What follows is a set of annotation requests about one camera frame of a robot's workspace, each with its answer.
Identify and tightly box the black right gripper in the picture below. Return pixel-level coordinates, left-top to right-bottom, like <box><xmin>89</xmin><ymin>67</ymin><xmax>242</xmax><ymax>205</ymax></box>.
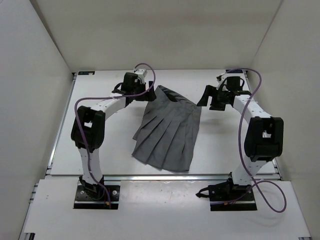
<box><xmin>196</xmin><ymin>86</ymin><xmax>229</xmax><ymax>112</ymax></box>

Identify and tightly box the grey pleated skirt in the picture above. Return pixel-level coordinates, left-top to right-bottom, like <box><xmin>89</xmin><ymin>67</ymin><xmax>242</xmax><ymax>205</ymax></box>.
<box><xmin>131</xmin><ymin>85</ymin><xmax>202</xmax><ymax>173</ymax></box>

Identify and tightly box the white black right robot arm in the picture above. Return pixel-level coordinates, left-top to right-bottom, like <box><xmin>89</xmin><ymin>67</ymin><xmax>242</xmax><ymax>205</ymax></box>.
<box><xmin>197</xmin><ymin>76</ymin><xmax>284</xmax><ymax>200</ymax></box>

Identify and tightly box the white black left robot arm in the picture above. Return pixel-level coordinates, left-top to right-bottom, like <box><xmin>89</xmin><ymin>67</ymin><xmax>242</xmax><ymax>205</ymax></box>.
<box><xmin>71</xmin><ymin>68</ymin><xmax>156</xmax><ymax>206</ymax></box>

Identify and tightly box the right blue table label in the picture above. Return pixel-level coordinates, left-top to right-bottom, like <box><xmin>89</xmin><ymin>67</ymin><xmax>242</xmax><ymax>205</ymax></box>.
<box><xmin>225</xmin><ymin>68</ymin><xmax>243</xmax><ymax>74</ymax></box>

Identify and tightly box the blue table label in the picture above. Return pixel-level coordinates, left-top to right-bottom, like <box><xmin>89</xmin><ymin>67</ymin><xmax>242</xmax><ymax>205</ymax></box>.
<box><xmin>225</xmin><ymin>68</ymin><xmax>243</xmax><ymax>74</ymax></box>
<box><xmin>78</xmin><ymin>71</ymin><xmax>95</xmax><ymax>76</ymax></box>

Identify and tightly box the left blue table label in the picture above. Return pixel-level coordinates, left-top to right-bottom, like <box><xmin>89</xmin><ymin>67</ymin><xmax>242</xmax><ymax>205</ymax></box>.
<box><xmin>78</xmin><ymin>71</ymin><xmax>95</xmax><ymax>76</ymax></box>

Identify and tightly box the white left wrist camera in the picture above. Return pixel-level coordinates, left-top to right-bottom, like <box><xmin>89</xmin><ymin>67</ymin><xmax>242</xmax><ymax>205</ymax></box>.
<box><xmin>134</xmin><ymin>68</ymin><xmax>148</xmax><ymax>79</ymax></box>

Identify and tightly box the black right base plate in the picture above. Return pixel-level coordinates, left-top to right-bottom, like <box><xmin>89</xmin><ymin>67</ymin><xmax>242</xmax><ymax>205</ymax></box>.
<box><xmin>195</xmin><ymin>178</ymin><xmax>258</xmax><ymax>212</ymax></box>

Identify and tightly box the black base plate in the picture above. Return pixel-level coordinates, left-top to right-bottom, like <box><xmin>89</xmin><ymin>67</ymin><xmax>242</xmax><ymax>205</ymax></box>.
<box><xmin>195</xmin><ymin>178</ymin><xmax>258</xmax><ymax>212</ymax></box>
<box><xmin>73</xmin><ymin>181</ymin><xmax>121</xmax><ymax>210</ymax></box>

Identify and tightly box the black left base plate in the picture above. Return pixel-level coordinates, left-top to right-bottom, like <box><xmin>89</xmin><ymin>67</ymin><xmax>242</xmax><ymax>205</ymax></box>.
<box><xmin>73</xmin><ymin>181</ymin><xmax>121</xmax><ymax>210</ymax></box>

